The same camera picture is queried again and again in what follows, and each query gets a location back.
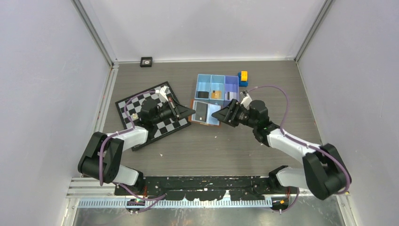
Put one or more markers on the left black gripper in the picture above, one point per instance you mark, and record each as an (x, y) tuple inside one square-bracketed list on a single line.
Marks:
[(179, 113)]

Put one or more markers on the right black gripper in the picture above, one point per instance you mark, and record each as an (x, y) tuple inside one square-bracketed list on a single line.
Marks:
[(226, 115)]

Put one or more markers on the brown leather card holder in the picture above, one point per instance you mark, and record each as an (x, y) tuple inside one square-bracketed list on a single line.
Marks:
[(211, 121)]

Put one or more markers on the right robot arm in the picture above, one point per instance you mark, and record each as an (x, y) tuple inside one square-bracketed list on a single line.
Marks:
[(323, 171)]

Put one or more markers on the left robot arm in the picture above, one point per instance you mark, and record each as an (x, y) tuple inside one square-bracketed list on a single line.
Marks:
[(102, 156)]

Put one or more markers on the silver black card in bin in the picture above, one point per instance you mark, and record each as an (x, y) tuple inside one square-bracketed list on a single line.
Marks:
[(230, 96)]

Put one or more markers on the orange card in bin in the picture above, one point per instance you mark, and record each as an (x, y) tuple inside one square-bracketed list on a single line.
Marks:
[(216, 94)]

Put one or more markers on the grey card in holder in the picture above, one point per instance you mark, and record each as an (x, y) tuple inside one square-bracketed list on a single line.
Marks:
[(201, 111)]

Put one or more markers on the black white chessboard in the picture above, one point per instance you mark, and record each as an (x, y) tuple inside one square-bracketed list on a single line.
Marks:
[(132, 105)]

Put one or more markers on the purple right bin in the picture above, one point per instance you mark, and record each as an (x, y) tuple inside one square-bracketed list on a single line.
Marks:
[(231, 84)]

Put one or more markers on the light blue middle bin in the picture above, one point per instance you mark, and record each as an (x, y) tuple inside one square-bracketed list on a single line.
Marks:
[(217, 83)]

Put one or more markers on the light blue bin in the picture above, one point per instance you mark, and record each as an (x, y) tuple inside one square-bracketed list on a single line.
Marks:
[(203, 84), (217, 83)]

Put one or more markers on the light blue left bin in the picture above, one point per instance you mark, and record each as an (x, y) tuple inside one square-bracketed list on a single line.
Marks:
[(203, 84)]

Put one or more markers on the blue yellow toy block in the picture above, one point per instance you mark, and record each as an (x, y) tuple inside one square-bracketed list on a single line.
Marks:
[(243, 78)]

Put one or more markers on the small black square box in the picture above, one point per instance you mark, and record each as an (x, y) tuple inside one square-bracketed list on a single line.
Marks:
[(146, 61)]

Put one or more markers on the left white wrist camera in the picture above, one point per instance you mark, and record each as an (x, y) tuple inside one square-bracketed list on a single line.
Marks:
[(162, 93)]

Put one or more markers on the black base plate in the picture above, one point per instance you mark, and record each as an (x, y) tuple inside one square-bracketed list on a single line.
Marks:
[(205, 188)]

